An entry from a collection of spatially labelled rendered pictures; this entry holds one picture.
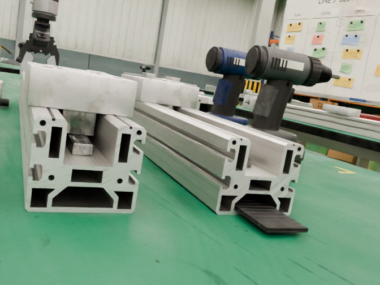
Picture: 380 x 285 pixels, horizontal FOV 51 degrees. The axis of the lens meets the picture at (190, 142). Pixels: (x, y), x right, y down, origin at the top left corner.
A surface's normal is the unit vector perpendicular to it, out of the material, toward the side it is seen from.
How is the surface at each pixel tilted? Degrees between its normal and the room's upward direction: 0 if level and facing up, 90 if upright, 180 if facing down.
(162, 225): 0
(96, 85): 90
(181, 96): 90
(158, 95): 90
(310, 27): 90
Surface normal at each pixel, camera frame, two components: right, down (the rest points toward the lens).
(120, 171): 0.39, 0.21
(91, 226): 0.16, -0.98
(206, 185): -0.91, -0.09
